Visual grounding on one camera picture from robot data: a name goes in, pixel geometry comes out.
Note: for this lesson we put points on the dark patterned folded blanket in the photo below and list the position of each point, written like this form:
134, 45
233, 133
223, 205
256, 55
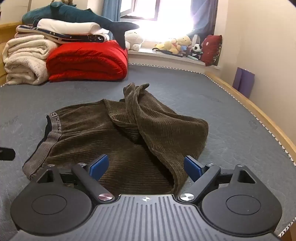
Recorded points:
59, 36

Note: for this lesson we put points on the cream fleece blanket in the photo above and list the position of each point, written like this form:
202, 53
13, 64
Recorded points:
25, 58

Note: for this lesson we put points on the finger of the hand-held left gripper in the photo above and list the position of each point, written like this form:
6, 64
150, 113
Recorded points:
7, 153

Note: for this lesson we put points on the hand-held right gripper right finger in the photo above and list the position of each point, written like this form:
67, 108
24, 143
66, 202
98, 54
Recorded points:
192, 168

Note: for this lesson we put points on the white window sill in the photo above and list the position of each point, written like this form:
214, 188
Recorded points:
161, 59

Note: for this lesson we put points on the window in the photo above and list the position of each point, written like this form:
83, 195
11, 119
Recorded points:
143, 9

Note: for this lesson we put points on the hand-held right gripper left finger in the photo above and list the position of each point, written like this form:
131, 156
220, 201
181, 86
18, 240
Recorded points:
100, 167

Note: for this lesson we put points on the panda plush toy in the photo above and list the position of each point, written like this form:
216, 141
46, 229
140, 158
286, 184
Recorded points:
197, 48

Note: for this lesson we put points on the purple folded mat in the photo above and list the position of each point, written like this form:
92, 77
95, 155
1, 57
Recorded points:
244, 81

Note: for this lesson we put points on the white folded blanket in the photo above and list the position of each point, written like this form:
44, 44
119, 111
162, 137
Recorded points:
69, 26

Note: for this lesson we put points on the yellow bear plush toy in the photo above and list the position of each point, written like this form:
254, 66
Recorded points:
183, 41
171, 45

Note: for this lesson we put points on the red folded blanket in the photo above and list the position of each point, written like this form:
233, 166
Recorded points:
87, 62

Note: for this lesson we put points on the red cushion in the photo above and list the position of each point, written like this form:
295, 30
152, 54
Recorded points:
211, 49

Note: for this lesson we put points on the teal shark plush toy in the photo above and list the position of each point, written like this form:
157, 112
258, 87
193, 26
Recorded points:
69, 12

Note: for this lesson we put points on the white plush toy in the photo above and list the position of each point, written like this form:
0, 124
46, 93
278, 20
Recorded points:
134, 39

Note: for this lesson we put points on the blue curtain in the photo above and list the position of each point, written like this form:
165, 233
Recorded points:
205, 16
111, 9

